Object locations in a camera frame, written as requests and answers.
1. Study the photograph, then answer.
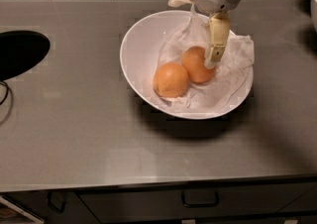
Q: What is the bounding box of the orange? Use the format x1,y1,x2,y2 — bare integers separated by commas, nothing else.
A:
153,62,189,98
181,46,216,84

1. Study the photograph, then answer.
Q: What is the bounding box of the white ceramic bowl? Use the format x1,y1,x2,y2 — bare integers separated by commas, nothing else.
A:
120,10,254,119

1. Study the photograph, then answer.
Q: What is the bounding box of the white paper napkin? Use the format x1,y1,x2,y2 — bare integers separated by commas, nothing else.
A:
157,7,255,111

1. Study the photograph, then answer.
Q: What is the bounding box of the black round object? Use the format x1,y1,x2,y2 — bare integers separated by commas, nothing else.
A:
0,30,51,80

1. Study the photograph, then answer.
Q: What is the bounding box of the dark drawer front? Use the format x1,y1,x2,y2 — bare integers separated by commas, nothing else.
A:
80,183,317,223

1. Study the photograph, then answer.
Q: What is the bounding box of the black drawer handle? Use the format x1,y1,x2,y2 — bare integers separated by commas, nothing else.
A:
181,190,220,208

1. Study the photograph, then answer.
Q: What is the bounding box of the black cable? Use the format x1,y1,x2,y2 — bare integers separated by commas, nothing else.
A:
0,80,11,106

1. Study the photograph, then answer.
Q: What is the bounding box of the black left cabinet handle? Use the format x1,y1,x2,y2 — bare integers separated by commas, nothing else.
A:
47,192,66,214

